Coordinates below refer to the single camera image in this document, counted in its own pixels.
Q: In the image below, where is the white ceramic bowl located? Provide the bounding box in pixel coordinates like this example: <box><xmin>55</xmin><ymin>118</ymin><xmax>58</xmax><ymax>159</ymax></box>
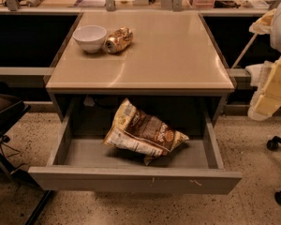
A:
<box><xmin>73</xmin><ymin>25</ymin><xmax>107</xmax><ymax>53</ymax></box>

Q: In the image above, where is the black office chair left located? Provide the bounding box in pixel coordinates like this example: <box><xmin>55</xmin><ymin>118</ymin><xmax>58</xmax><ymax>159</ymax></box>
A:
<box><xmin>0</xmin><ymin>81</ymin><xmax>54</xmax><ymax>225</ymax></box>

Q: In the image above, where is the grey open top drawer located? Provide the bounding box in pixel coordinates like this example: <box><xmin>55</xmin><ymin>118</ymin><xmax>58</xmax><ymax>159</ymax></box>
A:
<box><xmin>29</xmin><ymin>97</ymin><xmax>242</xmax><ymax>194</ymax></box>

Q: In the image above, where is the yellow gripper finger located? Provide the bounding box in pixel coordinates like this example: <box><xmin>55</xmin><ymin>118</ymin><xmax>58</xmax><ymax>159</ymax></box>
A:
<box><xmin>247</xmin><ymin>57</ymin><xmax>281</xmax><ymax>121</ymax></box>
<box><xmin>249</xmin><ymin>8</ymin><xmax>276</xmax><ymax>35</ymax></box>

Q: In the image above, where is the white-tipped leaning stick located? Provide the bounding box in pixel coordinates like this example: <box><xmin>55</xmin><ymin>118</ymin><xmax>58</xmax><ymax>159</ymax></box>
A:
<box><xmin>231</xmin><ymin>33</ymin><xmax>258</xmax><ymax>68</ymax></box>

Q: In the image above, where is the beige counter cabinet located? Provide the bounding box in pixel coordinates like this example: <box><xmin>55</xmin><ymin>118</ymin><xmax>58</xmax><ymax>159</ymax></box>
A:
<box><xmin>46</xmin><ymin>10</ymin><xmax>234</xmax><ymax>118</ymax></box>

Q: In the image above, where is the brown chip bag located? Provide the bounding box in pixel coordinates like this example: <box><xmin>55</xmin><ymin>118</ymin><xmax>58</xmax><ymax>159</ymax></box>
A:
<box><xmin>103</xmin><ymin>98</ymin><xmax>189</xmax><ymax>165</ymax></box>

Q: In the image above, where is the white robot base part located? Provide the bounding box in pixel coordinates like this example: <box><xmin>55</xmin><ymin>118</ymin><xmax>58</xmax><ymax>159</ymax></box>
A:
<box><xmin>245</xmin><ymin>64</ymin><xmax>264</xmax><ymax>87</ymax></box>

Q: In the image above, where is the black chair wheel base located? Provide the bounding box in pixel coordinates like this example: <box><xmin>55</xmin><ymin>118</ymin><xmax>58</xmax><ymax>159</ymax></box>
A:
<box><xmin>266</xmin><ymin>135</ymin><xmax>281</xmax><ymax>205</ymax></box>

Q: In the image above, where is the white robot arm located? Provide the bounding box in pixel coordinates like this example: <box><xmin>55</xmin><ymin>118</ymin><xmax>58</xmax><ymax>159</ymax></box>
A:
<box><xmin>247</xmin><ymin>3</ymin><xmax>281</xmax><ymax>121</ymax></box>

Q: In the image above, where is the crushed gold soda can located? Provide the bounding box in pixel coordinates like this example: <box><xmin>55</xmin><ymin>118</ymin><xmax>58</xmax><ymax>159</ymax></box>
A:
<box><xmin>103</xmin><ymin>27</ymin><xmax>134</xmax><ymax>54</ymax></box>

